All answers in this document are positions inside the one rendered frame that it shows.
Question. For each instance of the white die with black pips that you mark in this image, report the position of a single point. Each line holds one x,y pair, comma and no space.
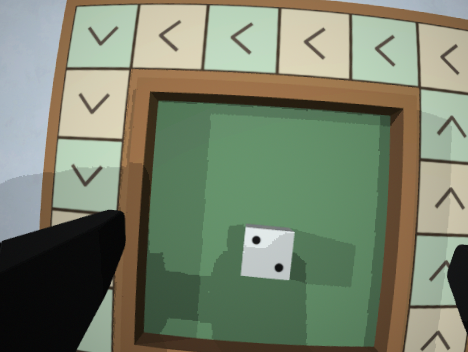
267,251

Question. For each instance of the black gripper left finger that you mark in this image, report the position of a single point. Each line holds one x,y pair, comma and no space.
53,281

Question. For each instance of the flat brown board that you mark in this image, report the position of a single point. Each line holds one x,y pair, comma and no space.
329,5

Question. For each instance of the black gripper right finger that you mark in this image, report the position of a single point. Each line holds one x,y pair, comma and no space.
458,281

